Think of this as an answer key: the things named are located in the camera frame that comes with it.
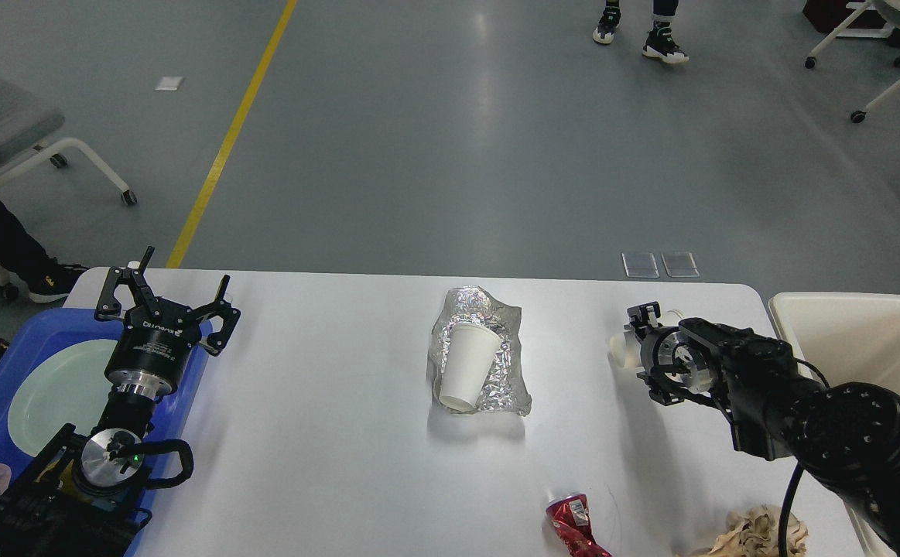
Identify transparent floor plate left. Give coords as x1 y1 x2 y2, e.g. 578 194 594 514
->
621 251 661 279

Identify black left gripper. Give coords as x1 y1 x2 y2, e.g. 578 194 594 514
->
94 246 242 403

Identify crushed red can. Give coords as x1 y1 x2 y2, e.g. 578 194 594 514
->
545 493 613 557

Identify beige plastic bin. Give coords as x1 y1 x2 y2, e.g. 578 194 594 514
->
769 292 900 557

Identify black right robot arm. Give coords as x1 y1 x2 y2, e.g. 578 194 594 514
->
620 301 900 556

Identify transparent floor plate right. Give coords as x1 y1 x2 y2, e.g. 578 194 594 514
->
661 251 701 279

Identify transparent floor plate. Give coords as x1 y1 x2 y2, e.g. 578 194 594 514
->
621 251 661 279
661 251 701 279

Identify white paper cup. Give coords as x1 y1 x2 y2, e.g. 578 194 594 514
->
609 309 687 369
438 323 501 412

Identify crumpled brown paper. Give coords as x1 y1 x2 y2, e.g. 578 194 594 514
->
690 504 809 556

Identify white chair base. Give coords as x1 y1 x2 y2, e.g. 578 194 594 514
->
805 0 900 125

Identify light green plate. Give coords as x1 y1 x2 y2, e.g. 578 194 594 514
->
8 339 117 457

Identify white paper cup on foil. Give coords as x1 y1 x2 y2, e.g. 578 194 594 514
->
438 323 501 412

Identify person with black sneakers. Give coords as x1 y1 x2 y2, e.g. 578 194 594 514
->
592 0 690 65

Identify blue plastic tray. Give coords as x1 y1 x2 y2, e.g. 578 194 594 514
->
0 309 214 557

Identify grey office chair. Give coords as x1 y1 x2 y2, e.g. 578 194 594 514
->
0 73 140 302

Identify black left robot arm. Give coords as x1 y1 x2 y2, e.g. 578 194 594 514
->
0 247 241 556

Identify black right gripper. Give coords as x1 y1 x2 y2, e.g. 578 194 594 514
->
626 301 717 406

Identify crumpled aluminium foil sheet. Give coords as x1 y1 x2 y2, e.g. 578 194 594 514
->
428 286 533 416

